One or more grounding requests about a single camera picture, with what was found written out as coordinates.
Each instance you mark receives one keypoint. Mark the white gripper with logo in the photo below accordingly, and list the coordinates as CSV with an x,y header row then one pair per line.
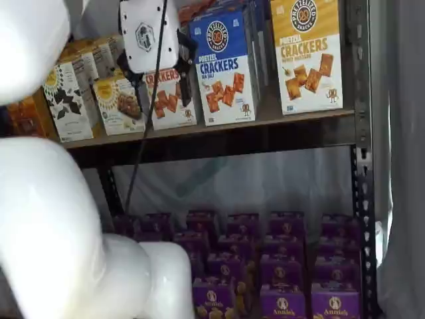
x,y
146,36

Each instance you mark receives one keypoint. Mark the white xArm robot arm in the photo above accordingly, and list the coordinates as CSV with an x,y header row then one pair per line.
x,y
50,216

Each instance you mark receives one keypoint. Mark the yellow brown snack box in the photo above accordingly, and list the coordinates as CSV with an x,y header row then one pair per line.
x,y
103,53
79,63

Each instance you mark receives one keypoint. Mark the yellow box with bar picture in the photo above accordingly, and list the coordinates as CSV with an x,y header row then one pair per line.
x,y
116,106

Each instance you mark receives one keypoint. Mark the blue white pretzel crackers box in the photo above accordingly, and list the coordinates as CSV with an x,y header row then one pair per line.
x,y
225,83

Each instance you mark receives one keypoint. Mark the white box with dark crackers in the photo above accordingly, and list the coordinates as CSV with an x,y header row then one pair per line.
x,y
71,106

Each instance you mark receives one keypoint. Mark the wooden shelf board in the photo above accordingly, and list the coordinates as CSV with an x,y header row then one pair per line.
x,y
272,119

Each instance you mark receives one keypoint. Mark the dark orange snack box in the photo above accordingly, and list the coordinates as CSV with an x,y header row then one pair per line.
x,y
28,118

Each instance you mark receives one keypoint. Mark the yellow pretzel crackers box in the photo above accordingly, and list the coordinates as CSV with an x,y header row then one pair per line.
x,y
308,66

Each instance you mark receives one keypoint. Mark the purple Annie's snack box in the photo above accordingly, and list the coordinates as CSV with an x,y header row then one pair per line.
x,y
243,224
340,247
125,226
154,226
282,302
335,305
286,223
282,269
337,272
189,244
341,226
282,245
214,304
227,269
237,245
202,221

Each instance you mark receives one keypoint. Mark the metal shelf frame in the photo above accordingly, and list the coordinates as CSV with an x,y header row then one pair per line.
x,y
363,199

